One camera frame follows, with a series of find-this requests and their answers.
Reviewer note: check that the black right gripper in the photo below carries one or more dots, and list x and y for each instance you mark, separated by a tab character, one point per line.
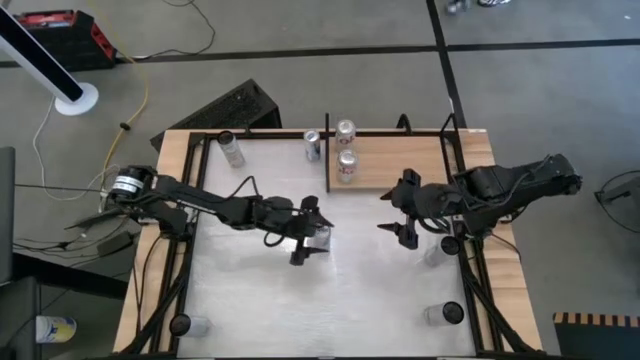
425	202

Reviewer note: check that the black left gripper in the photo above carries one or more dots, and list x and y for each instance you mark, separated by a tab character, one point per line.
280	215

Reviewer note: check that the blue silver Red Bull can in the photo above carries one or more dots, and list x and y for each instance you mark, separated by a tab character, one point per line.
322	237
312	147

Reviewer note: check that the white Celsius peach can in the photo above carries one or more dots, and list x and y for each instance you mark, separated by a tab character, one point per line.
437	255

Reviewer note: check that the silver Diet Coke can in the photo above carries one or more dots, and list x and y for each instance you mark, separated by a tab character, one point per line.
345	135
347	167

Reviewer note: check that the silver dark can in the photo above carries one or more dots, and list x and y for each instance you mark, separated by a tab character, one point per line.
440	315

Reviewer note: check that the white Celsius tropical can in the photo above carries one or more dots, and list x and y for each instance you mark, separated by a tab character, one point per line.
232	152

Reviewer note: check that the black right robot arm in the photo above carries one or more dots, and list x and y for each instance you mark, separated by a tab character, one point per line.
520	182

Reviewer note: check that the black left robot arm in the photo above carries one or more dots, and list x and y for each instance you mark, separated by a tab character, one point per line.
200	200

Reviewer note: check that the wooden shelf board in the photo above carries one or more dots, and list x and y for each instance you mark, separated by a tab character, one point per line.
400	160

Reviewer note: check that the black power adapter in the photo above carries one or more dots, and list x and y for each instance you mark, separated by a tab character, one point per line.
116	243

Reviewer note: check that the person's shoe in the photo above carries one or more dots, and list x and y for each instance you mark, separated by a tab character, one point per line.
492	2

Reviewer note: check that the black box with striped edge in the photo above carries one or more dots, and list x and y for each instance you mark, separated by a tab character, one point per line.
600	340

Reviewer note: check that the black flat floor beam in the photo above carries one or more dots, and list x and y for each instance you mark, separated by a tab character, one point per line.
75	280

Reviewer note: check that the white floor stand pole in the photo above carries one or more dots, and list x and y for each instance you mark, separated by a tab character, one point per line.
75	102

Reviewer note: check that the white yellow canister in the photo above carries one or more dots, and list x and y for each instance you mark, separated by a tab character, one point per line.
55	329

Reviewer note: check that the black and red case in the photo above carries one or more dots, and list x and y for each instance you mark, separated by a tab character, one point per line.
70	45

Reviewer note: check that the black metal shelf frame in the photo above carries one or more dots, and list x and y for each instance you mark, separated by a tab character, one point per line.
327	170

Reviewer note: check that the black metal table frame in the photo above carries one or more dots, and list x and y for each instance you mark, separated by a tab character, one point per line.
270	134

